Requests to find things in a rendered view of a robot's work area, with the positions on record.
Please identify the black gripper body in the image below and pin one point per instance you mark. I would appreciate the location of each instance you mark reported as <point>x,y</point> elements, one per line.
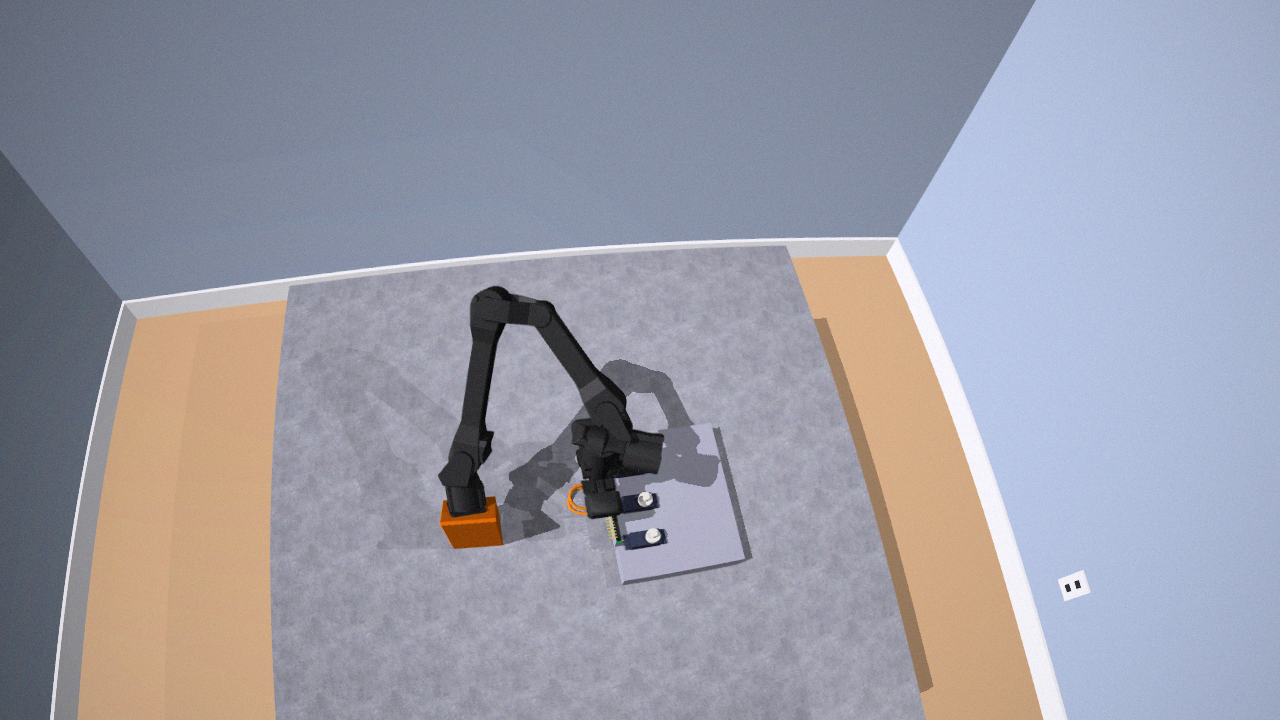
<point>603,502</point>

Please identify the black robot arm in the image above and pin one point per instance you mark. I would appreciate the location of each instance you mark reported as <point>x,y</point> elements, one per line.
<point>491,309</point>

